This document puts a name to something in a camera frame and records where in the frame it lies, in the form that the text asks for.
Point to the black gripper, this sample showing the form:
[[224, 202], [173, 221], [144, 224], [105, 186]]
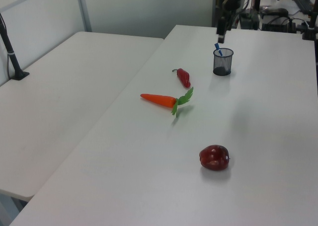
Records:
[[231, 0]]

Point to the white marker with blue cap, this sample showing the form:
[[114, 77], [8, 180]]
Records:
[[219, 49]]

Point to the black electronics box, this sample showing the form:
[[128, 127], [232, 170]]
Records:
[[248, 21]]

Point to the black mesh pen cup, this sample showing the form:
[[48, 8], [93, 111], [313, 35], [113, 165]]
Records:
[[223, 63]]

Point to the black monitor stand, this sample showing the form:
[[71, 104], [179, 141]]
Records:
[[258, 0]]

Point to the black handheld device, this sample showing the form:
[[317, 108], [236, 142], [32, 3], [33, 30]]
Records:
[[274, 12]]

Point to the red toy chili pepper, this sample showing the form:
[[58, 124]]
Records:
[[184, 77]]

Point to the black keyboard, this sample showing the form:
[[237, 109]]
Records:
[[301, 0]]

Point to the black clamp stand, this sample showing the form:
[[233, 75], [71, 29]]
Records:
[[310, 24]]

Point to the orange toy carrot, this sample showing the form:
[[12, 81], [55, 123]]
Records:
[[161, 99]]

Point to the dark red toy apple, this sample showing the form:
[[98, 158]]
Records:
[[214, 157]]

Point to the black pole with base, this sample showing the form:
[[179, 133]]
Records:
[[11, 54]]

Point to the grey partition frame post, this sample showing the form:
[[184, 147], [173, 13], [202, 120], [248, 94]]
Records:
[[84, 10]]

